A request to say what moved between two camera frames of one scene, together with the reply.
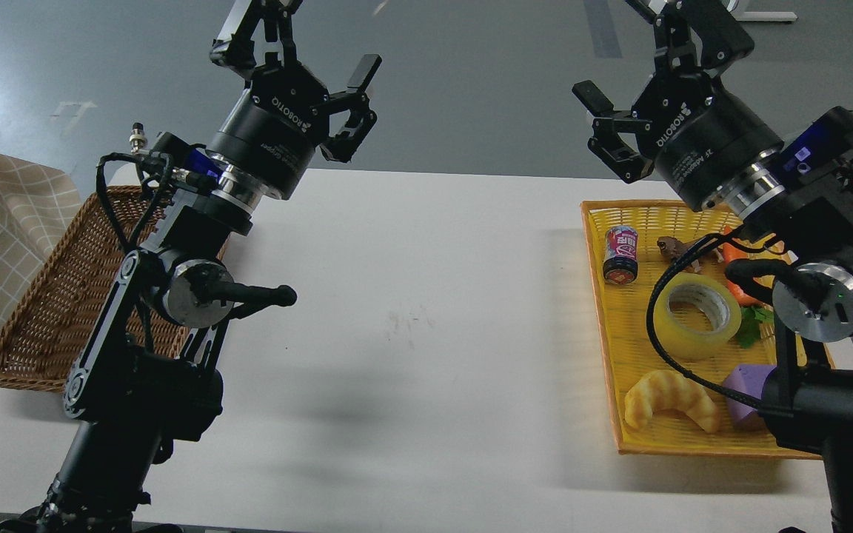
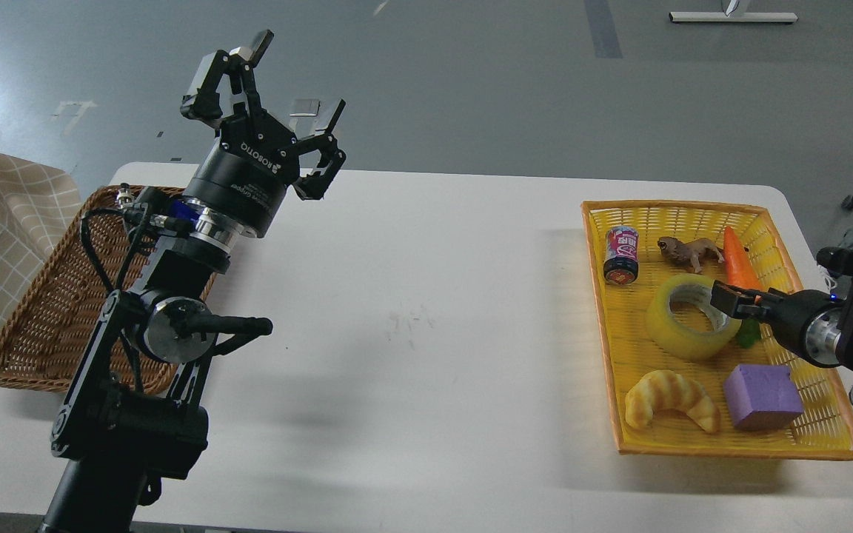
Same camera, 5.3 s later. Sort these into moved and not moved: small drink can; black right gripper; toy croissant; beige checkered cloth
Moved: black right gripper
Not moved: small drink can; beige checkered cloth; toy croissant
